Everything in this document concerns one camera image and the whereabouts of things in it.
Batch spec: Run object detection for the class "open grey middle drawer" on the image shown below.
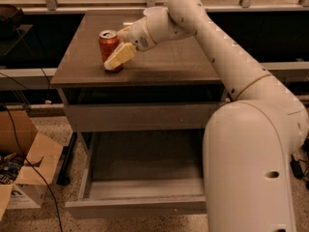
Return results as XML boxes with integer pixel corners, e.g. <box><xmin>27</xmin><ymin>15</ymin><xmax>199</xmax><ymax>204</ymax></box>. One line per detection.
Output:
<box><xmin>66</xmin><ymin>130</ymin><xmax>207</xmax><ymax>218</ymax></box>

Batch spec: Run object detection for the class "white ceramic bowl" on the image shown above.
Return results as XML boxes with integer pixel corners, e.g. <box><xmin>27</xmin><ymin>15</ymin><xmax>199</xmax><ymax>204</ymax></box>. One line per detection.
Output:
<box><xmin>143</xmin><ymin>6</ymin><xmax>165</xmax><ymax>16</ymax></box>

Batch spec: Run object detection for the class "closed grey top drawer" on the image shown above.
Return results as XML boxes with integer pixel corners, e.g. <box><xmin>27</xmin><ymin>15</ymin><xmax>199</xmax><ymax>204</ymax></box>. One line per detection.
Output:
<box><xmin>64</xmin><ymin>103</ymin><xmax>219</xmax><ymax>132</ymax></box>

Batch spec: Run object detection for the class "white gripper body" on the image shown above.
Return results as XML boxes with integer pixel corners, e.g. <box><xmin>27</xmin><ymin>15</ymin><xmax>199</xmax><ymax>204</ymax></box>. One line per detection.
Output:
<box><xmin>125</xmin><ymin>17</ymin><xmax>156</xmax><ymax>51</ymax></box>

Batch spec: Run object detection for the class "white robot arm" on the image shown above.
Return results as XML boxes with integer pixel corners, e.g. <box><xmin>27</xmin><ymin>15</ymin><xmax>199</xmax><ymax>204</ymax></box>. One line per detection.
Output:
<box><xmin>104</xmin><ymin>0</ymin><xmax>308</xmax><ymax>232</ymax></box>

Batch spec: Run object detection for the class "black cable on left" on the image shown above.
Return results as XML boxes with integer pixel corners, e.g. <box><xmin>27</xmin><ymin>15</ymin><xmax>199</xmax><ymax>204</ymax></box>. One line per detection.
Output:
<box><xmin>0</xmin><ymin>71</ymin><xmax>64</xmax><ymax>232</ymax></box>

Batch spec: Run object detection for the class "grey drawer cabinet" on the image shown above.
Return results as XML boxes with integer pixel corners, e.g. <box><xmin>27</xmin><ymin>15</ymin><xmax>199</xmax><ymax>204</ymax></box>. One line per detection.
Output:
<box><xmin>50</xmin><ymin>9</ymin><xmax>238</xmax><ymax>219</ymax></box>

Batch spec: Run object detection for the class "black cabinet foot bar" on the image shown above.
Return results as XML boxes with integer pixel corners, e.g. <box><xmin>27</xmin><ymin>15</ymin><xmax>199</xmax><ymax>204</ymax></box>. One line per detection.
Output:
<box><xmin>57</xmin><ymin>132</ymin><xmax>77</xmax><ymax>186</ymax></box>

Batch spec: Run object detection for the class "dark object on shelf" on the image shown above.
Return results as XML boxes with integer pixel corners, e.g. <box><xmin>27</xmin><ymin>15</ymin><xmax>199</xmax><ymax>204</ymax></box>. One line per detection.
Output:
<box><xmin>0</xmin><ymin>4</ymin><xmax>24</xmax><ymax>40</ymax></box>

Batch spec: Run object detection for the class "orange coke can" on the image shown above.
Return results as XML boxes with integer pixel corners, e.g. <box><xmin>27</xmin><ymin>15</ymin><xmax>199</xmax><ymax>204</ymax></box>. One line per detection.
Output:
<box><xmin>98</xmin><ymin>30</ymin><xmax>120</xmax><ymax>63</ymax></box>

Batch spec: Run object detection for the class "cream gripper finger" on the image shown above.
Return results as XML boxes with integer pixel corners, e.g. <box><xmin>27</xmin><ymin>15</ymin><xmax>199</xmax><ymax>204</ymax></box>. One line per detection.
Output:
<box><xmin>117</xmin><ymin>27</ymin><xmax>129</xmax><ymax>43</ymax></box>
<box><xmin>103</xmin><ymin>43</ymin><xmax>137</xmax><ymax>72</ymax></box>

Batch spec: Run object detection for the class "black power adapter cable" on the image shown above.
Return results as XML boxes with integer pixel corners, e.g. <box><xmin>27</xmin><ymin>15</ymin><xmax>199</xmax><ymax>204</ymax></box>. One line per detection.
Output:
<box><xmin>289</xmin><ymin>138</ymin><xmax>309</xmax><ymax>190</ymax></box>

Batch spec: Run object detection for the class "open cardboard box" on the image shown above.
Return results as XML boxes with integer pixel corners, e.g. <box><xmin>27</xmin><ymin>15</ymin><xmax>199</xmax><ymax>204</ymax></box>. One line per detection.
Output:
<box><xmin>0</xmin><ymin>111</ymin><xmax>63</xmax><ymax>219</ymax></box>

